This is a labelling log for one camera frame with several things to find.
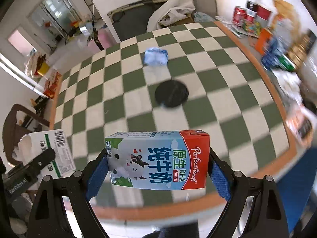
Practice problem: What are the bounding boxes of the white green medicine box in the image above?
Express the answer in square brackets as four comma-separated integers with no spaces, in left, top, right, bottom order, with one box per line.
[18,129,76,179]

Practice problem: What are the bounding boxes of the black plastic cup lid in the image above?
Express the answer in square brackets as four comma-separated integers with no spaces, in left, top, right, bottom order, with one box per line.
[154,80,189,108]

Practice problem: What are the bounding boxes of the blue plastic wrapper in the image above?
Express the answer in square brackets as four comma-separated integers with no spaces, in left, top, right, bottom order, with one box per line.
[143,47,168,66]

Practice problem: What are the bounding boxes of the blue stool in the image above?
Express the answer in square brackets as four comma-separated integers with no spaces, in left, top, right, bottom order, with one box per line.
[277,147,317,233]

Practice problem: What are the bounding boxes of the dark wooden chair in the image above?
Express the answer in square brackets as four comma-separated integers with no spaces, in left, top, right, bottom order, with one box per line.
[2,104,50,167]

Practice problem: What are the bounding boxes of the red orange cardboard box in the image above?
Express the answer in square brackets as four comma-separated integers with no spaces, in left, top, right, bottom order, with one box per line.
[44,70,62,99]

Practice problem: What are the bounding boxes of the orange white snack packet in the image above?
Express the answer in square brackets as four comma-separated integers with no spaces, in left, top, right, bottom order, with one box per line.
[286,104,316,148]

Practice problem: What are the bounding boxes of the yellow bin with clothes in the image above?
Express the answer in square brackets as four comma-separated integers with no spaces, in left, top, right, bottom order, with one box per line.
[24,52,50,78]

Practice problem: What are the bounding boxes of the crumpled white tissue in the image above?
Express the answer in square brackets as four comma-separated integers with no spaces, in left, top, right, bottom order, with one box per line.
[271,69,303,104]

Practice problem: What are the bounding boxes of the green white checkered mat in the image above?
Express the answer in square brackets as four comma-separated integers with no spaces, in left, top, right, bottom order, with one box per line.
[49,20,298,221]

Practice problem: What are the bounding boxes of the green white cup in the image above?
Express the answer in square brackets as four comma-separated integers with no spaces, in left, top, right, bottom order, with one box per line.
[278,54,296,72]

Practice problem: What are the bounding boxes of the pink suitcase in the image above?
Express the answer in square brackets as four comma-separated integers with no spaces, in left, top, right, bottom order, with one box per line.
[88,28,116,54]

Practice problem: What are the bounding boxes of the black coat rack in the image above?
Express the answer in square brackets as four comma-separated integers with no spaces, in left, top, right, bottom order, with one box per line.
[40,3,77,41]

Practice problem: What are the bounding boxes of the golden jar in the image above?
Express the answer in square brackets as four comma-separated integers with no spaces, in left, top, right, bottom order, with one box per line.
[287,34,309,68]

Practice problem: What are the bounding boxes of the clear water bottle blue label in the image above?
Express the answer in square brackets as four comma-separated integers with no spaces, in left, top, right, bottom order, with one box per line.
[261,19,292,70]

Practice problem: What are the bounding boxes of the grey folding bed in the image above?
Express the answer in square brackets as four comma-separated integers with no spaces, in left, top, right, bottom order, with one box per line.
[107,0,168,41]

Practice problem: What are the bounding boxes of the red soda can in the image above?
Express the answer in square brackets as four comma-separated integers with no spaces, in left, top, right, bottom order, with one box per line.
[232,5,247,27]

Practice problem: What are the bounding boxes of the yellow snack bag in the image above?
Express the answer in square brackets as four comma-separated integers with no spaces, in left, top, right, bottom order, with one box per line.
[271,0,295,29]

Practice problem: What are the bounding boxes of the dark cola bottle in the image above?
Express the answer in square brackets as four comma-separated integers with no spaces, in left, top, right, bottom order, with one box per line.
[246,0,258,23]

